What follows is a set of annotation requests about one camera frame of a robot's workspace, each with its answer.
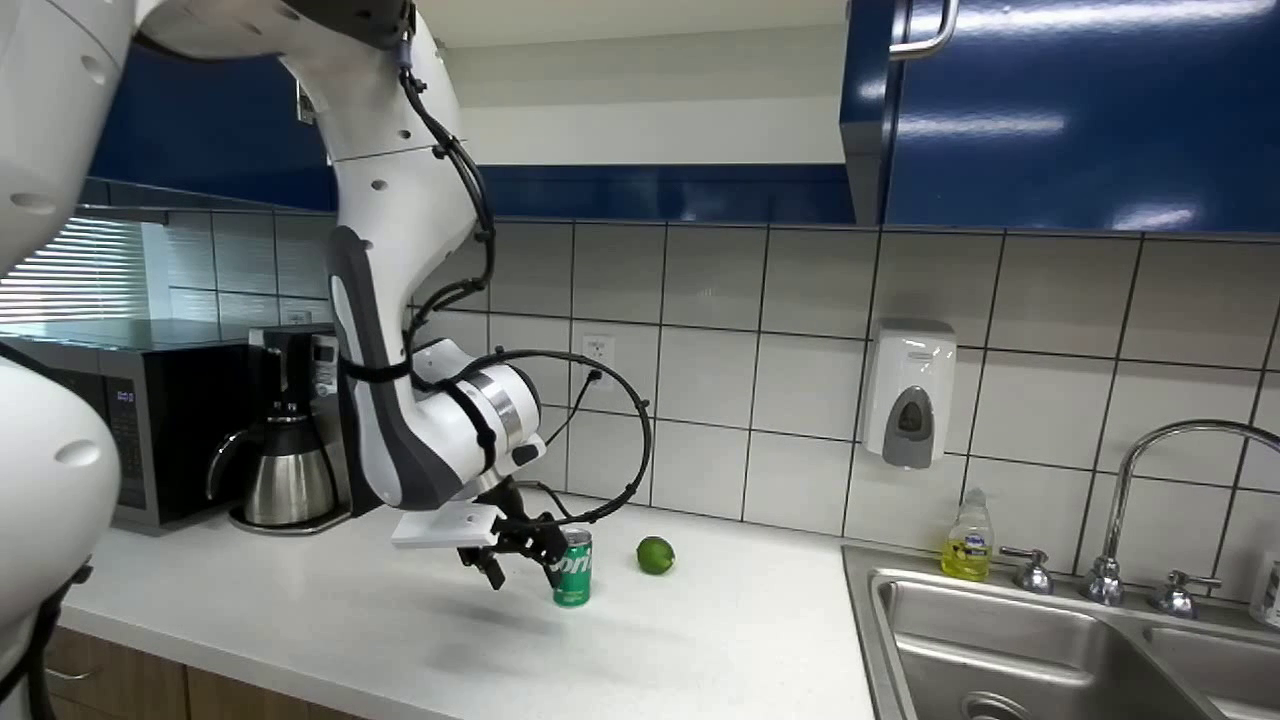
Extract steel coffee carafe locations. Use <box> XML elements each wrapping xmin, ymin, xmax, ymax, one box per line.
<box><xmin>201</xmin><ymin>394</ymin><xmax>346</xmax><ymax>533</ymax></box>

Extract white window blinds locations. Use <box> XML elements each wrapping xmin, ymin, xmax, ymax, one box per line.
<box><xmin>25</xmin><ymin>213</ymin><xmax>150</xmax><ymax>332</ymax></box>

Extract green soda can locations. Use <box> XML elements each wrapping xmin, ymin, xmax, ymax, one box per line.
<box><xmin>549</xmin><ymin>523</ymin><xmax>599</xmax><ymax>611</ymax></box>

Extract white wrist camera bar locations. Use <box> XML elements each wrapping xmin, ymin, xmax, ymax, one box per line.
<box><xmin>388</xmin><ymin>500</ymin><xmax>512</xmax><ymax>557</ymax></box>

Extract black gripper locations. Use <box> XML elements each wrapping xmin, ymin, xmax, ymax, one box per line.
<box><xmin>455</xmin><ymin>476</ymin><xmax>576</xmax><ymax>595</ymax></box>

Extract white wall outlet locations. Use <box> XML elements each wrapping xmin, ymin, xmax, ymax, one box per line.
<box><xmin>581</xmin><ymin>332</ymin><xmax>620</xmax><ymax>388</ymax></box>

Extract white wall soap dispenser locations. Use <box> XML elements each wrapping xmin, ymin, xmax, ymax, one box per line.
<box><xmin>861</xmin><ymin>320</ymin><xmax>962</xmax><ymax>472</ymax></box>

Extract black steel coffee maker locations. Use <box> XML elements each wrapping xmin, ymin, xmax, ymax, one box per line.
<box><xmin>244</xmin><ymin>322</ymin><xmax>362</xmax><ymax>541</ymax></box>

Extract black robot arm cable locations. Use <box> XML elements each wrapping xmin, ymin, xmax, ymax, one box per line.
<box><xmin>397</xmin><ymin>57</ymin><xmax>657</xmax><ymax>533</ymax></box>

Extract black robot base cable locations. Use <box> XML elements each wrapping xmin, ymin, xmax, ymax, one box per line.
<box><xmin>0</xmin><ymin>557</ymin><xmax>95</xmax><ymax>720</ymax></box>

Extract black power cord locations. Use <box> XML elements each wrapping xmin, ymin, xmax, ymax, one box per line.
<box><xmin>535</xmin><ymin>373</ymin><xmax>599</xmax><ymax>452</ymax></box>

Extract metal cabinet hinge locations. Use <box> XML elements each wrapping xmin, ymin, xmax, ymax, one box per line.
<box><xmin>289</xmin><ymin>77</ymin><xmax>323</xmax><ymax>131</ymax></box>

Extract white plastic bottle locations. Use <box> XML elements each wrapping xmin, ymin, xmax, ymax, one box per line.
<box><xmin>1253</xmin><ymin>536</ymin><xmax>1280</xmax><ymax>635</ymax></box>

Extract yellow dish soap bottle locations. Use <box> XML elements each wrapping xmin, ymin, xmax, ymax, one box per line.
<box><xmin>935</xmin><ymin>485</ymin><xmax>1000</xmax><ymax>586</ymax></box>

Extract stainless steel double sink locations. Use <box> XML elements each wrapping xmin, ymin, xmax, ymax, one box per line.
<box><xmin>837</xmin><ymin>541</ymin><xmax>1280</xmax><ymax>720</ymax></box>

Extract chrome gooseneck faucet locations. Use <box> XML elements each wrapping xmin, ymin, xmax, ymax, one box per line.
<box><xmin>1080</xmin><ymin>416</ymin><xmax>1280</xmax><ymax>608</ymax></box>

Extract metal cabinet door handle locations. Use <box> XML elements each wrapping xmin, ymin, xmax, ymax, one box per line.
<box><xmin>887</xmin><ymin>0</ymin><xmax>966</xmax><ymax>63</ymax></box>

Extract wooden base cabinet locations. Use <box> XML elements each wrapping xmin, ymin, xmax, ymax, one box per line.
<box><xmin>38</xmin><ymin>625</ymin><xmax>366</xmax><ymax>720</ymax></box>

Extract black microwave oven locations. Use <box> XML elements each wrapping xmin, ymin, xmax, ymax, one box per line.
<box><xmin>27</xmin><ymin>332</ymin><xmax>272</xmax><ymax>536</ymax></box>

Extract green lime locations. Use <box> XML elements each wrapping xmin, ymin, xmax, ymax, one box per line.
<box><xmin>633</xmin><ymin>533</ymin><xmax>682</xmax><ymax>579</ymax></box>

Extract chrome faucet handle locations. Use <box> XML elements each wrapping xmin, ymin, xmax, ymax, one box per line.
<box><xmin>1153</xmin><ymin>567</ymin><xmax>1225</xmax><ymax>619</ymax></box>
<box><xmin>1000</xmin><ymin>543</ymin><xmax>1061</xmax><ymax>600</ymax></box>

